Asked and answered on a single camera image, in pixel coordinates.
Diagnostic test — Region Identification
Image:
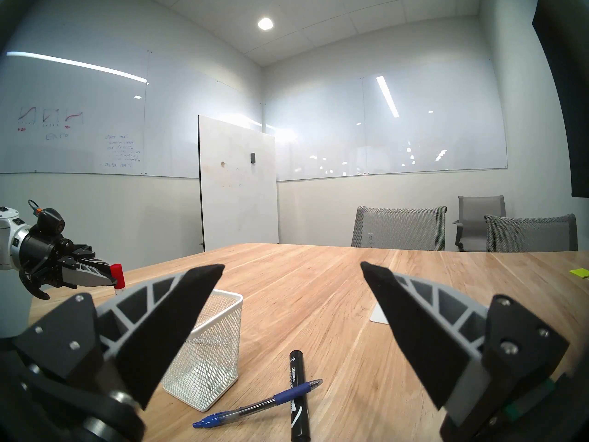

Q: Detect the mobile whiteboard on stand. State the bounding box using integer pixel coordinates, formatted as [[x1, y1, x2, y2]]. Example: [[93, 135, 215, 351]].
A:
[[198, 115, 279, 253]]

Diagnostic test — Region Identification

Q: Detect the wall whiteboard with writing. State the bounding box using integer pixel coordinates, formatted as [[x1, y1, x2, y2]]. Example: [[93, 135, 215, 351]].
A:
[[0, 45, 265, 179]]

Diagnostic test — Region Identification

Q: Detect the black left gripper cable loop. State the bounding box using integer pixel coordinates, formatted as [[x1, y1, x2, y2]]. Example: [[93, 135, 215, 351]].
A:
[[19, 271, 51, 301]]

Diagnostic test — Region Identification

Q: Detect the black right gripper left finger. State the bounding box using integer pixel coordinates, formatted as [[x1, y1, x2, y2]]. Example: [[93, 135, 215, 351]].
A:
[[13, 263, 225, 410]]

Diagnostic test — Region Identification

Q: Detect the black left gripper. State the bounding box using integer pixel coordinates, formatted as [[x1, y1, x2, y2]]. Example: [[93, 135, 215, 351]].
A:
[[18, 231, 116, 290]]

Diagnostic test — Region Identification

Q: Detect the grey table power outlet box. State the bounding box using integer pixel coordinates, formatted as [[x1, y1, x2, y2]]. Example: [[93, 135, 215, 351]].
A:
[[370, 302, 392, 326]]

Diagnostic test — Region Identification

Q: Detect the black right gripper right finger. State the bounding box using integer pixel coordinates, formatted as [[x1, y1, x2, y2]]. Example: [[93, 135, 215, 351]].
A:
[[360, 261, 570, 429]]

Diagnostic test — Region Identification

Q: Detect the grey office chair with armrests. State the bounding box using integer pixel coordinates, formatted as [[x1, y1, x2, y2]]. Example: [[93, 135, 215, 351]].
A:
[[452, 196, 507, 254]]

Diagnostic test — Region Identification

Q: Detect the grey mesh office chair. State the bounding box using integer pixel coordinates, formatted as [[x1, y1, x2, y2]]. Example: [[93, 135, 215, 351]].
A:
[[352, 206, 447, 252], [484, 214, 578, 254]]

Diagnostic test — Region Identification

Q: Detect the black permanent marker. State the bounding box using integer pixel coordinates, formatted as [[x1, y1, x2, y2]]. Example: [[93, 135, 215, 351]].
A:
[[289, 350, 311, 442]]

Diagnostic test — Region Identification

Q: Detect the blue ballpoint pen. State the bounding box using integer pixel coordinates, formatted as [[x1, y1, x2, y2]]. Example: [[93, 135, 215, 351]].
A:
[[192, 379, 323, 430]]

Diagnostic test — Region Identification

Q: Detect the wide glass wall whiteboard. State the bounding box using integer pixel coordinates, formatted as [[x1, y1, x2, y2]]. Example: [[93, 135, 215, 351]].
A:
[[263, 59, 508, 183]]

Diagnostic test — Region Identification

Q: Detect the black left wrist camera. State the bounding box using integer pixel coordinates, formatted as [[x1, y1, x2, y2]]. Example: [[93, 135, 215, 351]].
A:
[[36, 208, 65, 237]]

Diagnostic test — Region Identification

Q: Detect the white wire mesh pen holder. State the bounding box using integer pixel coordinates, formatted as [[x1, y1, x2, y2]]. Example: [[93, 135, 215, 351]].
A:
[[162, 289, 244, 413]]

